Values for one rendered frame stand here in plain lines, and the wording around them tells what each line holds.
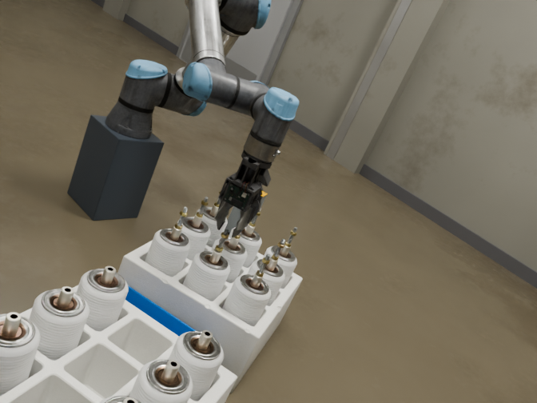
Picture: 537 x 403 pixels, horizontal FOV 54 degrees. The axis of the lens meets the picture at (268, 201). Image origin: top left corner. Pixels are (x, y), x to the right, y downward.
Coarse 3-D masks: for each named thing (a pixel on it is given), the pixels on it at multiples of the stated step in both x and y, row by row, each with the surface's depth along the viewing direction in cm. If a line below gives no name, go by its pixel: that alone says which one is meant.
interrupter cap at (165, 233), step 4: (160, 232) 130; (164, 232) 131; (168, 232) 132; (164, 236) 129; (168, 236) 131; (180, 236) 133; (184, 236) 134; (164, 240) 128; (168, 240) 129; (172, 240) 130; (180, 240) 132; (184, 240) 132; (188, 240) 132; (172, 244) 128; (176, 244) 128; (180, 244) 129; (184, 244) 130
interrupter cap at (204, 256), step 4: (204, 252) 130; (208, 252) 131; (212, 252) 132; (200, 256) 128; (204, 256) 129; (208, 256) 130; (204, 260) 127; (208, 260) 128; (220, 260) 130; (224, 260) 131; (208, 264) 126; (212, 264) 127; (216, 264) 128; (220, 264) 129; (224, 264) 129; (228, 264) 130; (212, 268) 126; (216, 268) 126; (220, 268) 127; (224, 268) 127
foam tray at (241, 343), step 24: (144, 264) 128; (144, 288) 128; (168, 288) 126; (288, 288) 147; (192, 312) 125; (216, 312) 123; (264, 312) 133; (216, 336) 125; (240, 336) 122; (264, 336) 130; (240, 360) 124
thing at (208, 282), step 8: (192, 264) 129; (200, 264) 126; (192, 272) 127; (200, 272) 126; (208, 272) 125; (216, 272) 126; (224, 272) 127; (192, 280) 127; (200, 280) 126; (208, 280) 126; (216, 280) 126; (224, 280) 128; (192, 288) 128; (200, 288) 127; (208, 288) 127; (216, 288) 128; (208, 296) 128; (216, 296) 130
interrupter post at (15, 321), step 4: (8, 316) 82; (12, 316) 83; (16, 316) 83; (20, 316) 83; (8, 320) 81; (12, 320) 81; (16, 320) 82; (20, 320) 82; (4, 324) 82; (8, 324) 81; (12, 324) 81; (16, 324) 82; (4, 328) 82; (8, 328) 82; (12, 328) 82; (16, 328) 82; (4, 332) 82; (8, 332) 82; (12, 332) 82; (16, 332) 83
